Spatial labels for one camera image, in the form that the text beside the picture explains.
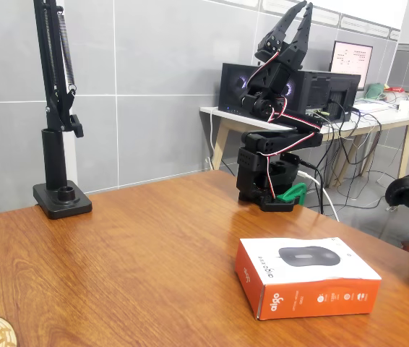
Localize orange white mouse box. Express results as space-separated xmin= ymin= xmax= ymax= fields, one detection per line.
xmin=234 ymin=236 xmax=382 ymax=321

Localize black computer case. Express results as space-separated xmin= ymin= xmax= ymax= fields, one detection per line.
xmin=218 ymin=62 xmax=361 ymax=123

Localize computer monitor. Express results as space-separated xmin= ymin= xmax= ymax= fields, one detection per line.
xmin=329 ymin=40 xmax=374 ymax=91

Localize white table wooden legs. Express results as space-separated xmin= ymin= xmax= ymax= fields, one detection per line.
xmin=199 ymin=97 xmax=409 ymax=187

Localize green bag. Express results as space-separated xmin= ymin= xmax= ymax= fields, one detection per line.
xmin=365 ymin=82 xmax=387 ymax=100

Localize green table clamp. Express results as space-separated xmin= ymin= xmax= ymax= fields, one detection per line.
xmin=275 ymin=182 xmax=307 ymax=207

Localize red white servo cable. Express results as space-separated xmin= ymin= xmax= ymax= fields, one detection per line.
xmin=244 ymin=52 xmax=324 ymax=199

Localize black cable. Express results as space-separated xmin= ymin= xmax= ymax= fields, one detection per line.
xmin=298 ymin=158 xmax=327 ymax=215

